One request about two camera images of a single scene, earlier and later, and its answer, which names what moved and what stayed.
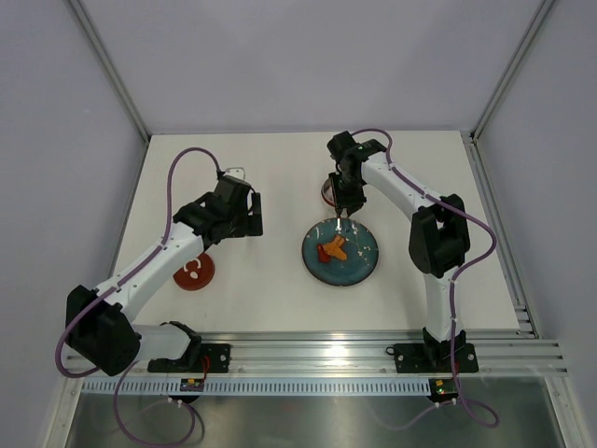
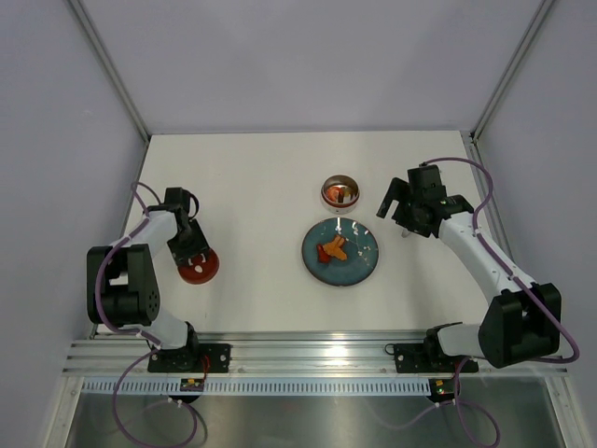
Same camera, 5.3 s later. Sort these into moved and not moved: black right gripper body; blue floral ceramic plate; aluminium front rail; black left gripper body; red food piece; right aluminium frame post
Moved: black right gripper body; black left gripper body
Not moved: right aluminium frame post; red food piece; blue floral ceramic plate; aluminium front rail
